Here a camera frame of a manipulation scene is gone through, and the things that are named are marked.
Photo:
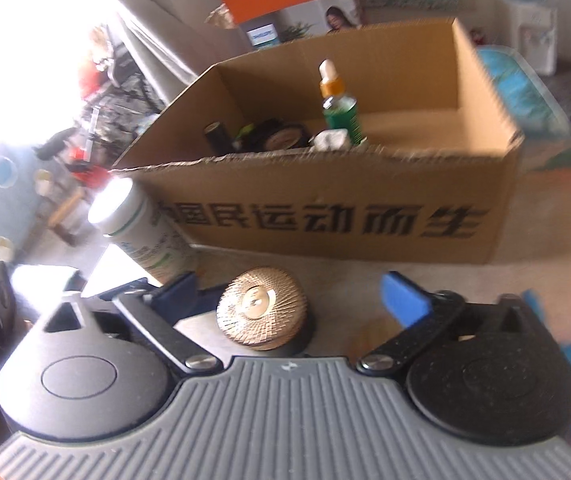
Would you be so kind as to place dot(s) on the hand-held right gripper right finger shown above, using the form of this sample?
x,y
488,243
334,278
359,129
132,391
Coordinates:
x,y
405,300

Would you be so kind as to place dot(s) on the large printed cardboard box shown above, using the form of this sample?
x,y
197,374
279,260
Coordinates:
x,y
315,200

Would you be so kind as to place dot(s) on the green dropper bottle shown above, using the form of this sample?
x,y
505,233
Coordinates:
x,y
343,115

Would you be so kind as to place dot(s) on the beige curtain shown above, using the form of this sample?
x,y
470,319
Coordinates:
x,y
165,35

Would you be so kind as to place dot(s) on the blue patterned cloth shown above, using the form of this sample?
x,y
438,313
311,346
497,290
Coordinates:
x,y
10,200

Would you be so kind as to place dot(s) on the crumpled red plastic bag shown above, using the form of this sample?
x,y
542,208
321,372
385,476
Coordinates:
x,y
88,167

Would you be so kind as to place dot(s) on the black electrical tape roll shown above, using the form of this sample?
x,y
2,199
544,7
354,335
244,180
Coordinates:
x,y
285,140

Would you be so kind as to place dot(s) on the green lip balm tube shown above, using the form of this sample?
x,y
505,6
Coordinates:
x,y
241,134

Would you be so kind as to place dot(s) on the white water dispenser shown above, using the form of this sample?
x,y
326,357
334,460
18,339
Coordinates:
x,y
530,35

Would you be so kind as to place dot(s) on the white supplement bottle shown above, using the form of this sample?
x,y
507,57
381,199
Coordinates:
x,y
140,230

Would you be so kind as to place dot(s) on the beach print table cover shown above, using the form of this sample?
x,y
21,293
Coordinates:
x,y
540,210

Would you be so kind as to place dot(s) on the black jar with gold lid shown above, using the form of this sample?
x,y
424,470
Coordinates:
x,y
260,310

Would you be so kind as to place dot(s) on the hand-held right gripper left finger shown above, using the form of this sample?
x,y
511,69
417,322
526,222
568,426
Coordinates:
x,y
180,292

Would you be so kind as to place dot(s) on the white charger plug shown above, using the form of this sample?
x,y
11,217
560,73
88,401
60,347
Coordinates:
x,y
333,140

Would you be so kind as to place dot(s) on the small black cylinder tube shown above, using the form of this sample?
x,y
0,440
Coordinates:
x,y
218,140

